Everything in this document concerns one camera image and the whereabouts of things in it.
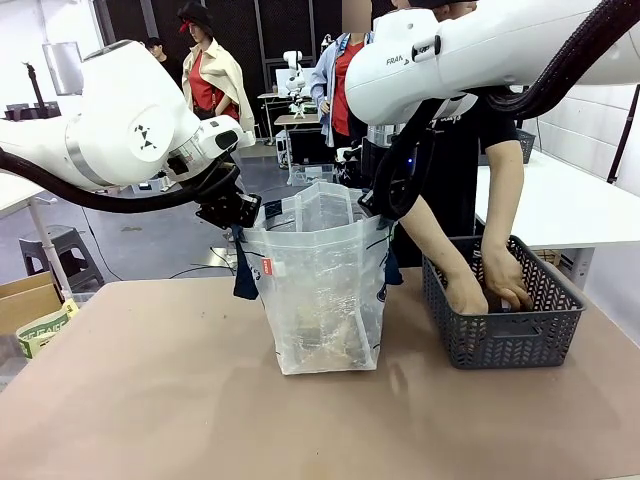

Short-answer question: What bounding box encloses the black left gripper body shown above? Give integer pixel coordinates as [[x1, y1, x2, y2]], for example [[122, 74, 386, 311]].
[[195, 192, 262, 229]]

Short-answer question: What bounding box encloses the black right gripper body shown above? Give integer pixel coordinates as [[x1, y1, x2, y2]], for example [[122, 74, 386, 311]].
[[357, 142, 389, 221]]

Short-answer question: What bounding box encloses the translucent white shopping bag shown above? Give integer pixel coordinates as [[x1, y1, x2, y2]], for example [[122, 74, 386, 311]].
[[232, 180, 404, 376]]

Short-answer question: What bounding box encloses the grey basket with brown goods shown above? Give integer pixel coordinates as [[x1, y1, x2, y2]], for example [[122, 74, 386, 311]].
[[422, 234, 586, 370]]

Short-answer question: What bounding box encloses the person's left forearm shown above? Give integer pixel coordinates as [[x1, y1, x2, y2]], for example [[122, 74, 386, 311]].
[[480, 164, 525, 254]]

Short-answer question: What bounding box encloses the person's right forearm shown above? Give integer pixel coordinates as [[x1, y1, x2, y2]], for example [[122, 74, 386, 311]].
[[399, 194, 474, 294]]

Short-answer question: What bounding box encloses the person's right hand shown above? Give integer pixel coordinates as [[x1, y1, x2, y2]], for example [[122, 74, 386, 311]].
[[444, 277, 490, 316]]

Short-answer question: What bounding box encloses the person's left hand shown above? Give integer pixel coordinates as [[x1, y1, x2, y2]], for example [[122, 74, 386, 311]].
[[481, 247, 534, 312]]

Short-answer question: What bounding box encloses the clear plastic floor bin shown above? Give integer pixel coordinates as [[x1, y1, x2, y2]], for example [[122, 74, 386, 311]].
[[289, 162, 335, 188]]

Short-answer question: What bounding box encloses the person in black shirt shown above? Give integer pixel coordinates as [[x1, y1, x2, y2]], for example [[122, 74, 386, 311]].
[[397, 0, 520, 267]]

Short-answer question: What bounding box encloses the small brown background table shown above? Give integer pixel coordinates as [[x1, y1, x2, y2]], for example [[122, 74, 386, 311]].
[[273, 113, 322, 147]]

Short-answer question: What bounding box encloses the person in red shirt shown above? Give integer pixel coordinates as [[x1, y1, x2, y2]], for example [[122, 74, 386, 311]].
[[309, 30, 372, 151]]

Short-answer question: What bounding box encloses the small white background robot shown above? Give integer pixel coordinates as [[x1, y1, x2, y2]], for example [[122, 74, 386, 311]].
[[282, 48, 310, 119]]

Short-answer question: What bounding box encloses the mannequin with cream jacket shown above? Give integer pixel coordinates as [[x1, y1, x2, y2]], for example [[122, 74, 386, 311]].
[[177, 0, 256, 151]]

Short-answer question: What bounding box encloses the empty grey plastic basket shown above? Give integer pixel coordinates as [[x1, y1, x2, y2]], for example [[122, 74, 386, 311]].
[[514, 128, 537, 165]]

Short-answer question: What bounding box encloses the background person in black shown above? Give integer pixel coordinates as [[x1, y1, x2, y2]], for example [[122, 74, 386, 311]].
[[144, 37, 185, 92]]

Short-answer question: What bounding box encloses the grey plastic step stool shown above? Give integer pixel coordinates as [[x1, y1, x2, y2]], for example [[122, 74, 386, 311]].
[[18, 225, 105, 294]]

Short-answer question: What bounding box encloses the white side table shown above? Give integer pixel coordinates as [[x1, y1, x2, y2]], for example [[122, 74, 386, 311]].
[[473, 148, 640, 281]]

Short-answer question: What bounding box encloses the silver reflector panel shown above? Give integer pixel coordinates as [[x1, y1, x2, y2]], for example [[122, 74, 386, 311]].
[[41, 41, 84, 96]]

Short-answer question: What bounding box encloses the green and white carton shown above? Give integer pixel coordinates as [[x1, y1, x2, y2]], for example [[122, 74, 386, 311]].
[[16, 298, 80, 360]]

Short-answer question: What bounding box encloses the brown cardboard box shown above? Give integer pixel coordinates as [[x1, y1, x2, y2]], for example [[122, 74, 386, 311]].
[[0, 271, 64, 336]]

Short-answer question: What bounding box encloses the silver mannequin base plate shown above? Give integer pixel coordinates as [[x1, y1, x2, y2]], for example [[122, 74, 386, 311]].
[[209, 245, 239, 271]]

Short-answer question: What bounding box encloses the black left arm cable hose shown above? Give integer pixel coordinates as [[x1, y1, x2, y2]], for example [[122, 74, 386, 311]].
[[0, 148, 242, 215]]

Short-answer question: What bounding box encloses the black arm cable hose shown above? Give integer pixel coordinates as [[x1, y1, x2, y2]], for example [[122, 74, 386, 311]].
[[0, 148, 242, 215], [372, 0, 640, 222]]

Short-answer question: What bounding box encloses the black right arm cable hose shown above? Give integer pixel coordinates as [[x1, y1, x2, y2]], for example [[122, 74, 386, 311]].
[[372, 0, 640, 222]]

